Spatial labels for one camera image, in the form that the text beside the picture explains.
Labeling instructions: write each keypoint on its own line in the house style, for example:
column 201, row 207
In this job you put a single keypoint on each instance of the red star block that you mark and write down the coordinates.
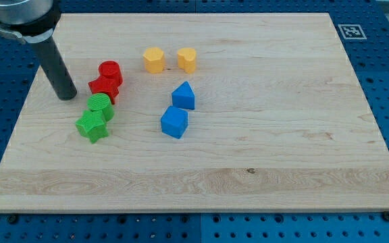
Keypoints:
column 108, row 86

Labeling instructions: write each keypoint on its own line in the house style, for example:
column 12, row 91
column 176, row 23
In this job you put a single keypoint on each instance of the white fiducial marker tag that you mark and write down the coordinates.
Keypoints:
column 352, row 32

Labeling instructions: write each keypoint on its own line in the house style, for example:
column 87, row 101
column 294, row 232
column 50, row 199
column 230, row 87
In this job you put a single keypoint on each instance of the green star block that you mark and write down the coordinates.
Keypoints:
column 92, row 125

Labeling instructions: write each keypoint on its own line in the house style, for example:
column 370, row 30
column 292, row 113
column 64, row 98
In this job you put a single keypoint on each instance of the yellow hexagon block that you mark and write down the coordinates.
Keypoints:
column 154, row 60

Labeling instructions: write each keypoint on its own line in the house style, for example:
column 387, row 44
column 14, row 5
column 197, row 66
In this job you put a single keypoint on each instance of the black cylindrical pointer rod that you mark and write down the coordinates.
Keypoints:
column 55, row 69

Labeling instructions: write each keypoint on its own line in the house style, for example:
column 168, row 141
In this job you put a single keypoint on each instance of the blue triangle block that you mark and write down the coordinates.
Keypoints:
column 184, row 97

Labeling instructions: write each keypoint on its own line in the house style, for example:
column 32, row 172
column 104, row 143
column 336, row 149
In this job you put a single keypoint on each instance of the red cylinder block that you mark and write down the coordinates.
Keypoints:
column 111, row 69

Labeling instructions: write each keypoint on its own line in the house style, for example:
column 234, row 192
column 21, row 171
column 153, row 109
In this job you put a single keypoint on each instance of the green cylinder block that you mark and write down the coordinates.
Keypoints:
column 101, row 102

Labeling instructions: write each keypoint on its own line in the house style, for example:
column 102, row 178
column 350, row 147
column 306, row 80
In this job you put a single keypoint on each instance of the blue cube block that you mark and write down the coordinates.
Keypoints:
column 174, row 122

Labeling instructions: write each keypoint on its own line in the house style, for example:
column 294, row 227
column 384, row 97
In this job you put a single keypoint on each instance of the light wooden board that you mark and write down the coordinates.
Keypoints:
column 281, row 123

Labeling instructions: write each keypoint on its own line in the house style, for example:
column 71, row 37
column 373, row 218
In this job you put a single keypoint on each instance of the yellow heart block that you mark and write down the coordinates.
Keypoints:
column 187, row 59

